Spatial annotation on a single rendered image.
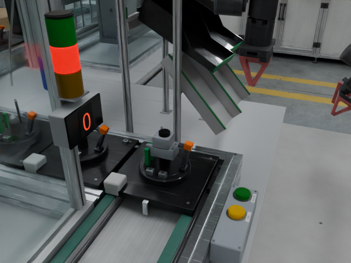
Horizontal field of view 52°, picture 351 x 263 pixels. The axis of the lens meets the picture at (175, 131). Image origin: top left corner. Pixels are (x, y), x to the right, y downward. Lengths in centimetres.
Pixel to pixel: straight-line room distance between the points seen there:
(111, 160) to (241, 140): 52
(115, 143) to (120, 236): 33
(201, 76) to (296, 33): 375
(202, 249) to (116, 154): 41
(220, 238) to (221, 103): 52
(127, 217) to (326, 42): 424
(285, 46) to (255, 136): 363
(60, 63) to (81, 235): 39
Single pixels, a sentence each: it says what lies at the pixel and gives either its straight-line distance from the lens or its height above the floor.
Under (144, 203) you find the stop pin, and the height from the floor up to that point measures 96.
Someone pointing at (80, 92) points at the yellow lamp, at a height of 127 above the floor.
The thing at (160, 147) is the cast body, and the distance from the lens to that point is 92.
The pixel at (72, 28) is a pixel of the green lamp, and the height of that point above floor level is 139.
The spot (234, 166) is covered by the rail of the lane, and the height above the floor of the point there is 96.
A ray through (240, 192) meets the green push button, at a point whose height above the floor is 97.
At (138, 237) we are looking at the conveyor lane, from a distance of 88.
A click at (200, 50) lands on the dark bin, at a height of 122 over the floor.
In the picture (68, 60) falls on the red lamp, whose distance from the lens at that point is 69.
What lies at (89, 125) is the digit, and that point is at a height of 119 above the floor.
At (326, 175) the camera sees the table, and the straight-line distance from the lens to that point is 124.
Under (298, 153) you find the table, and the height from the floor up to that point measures 86.
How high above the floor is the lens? 155
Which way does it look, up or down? 30 degrees down
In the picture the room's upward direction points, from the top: straight up
